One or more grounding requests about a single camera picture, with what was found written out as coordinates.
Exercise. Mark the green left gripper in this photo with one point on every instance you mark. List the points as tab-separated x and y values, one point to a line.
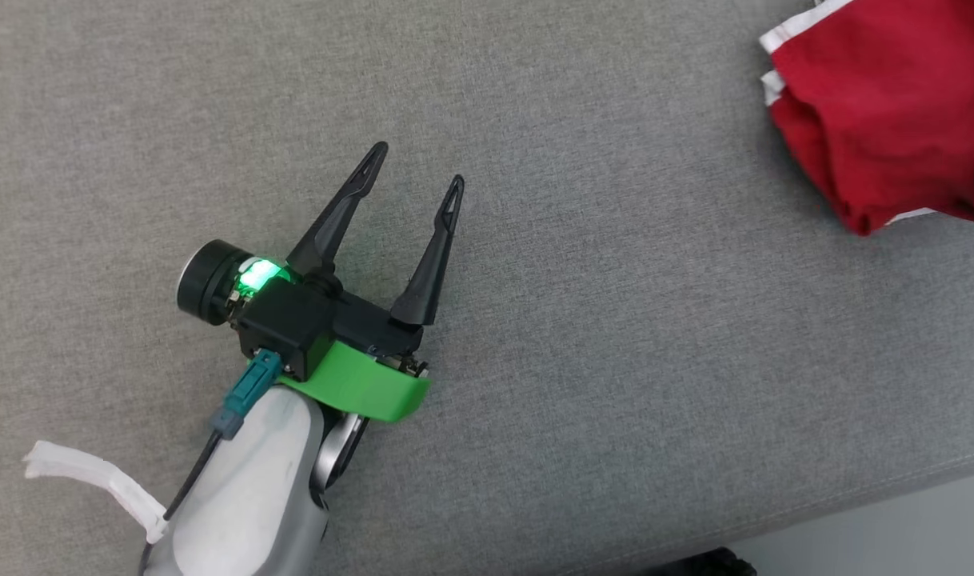
367	384

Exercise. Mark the red jersey with white sleeves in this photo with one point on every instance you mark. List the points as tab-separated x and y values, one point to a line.
887	120

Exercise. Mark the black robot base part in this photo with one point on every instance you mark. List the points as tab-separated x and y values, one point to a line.
703	564

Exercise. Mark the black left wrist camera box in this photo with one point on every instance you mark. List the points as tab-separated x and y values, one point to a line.
287	328

